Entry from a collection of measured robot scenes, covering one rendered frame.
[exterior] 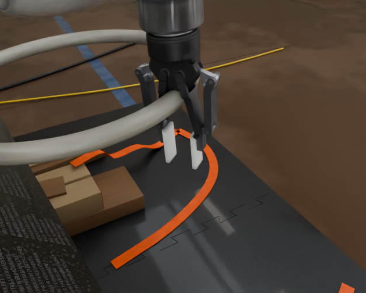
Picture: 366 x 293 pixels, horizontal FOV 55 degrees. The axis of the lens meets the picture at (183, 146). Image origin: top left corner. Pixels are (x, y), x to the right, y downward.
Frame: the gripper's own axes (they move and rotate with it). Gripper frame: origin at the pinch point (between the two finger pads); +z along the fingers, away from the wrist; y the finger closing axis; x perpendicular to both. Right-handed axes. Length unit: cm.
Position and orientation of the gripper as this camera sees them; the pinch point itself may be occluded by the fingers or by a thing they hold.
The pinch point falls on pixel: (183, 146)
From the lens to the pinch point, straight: 61.1
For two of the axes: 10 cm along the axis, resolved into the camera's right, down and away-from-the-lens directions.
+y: -9.0, -2.0, 3.9
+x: -4.3, 5.5, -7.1
